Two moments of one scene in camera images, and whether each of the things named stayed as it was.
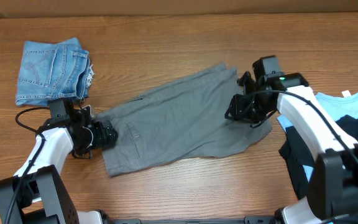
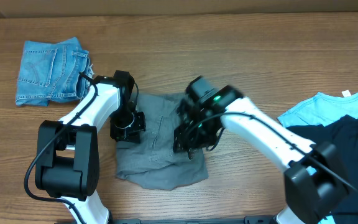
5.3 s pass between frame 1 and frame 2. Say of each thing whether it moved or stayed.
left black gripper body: moved
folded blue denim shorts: stayed
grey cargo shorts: moved
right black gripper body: moved
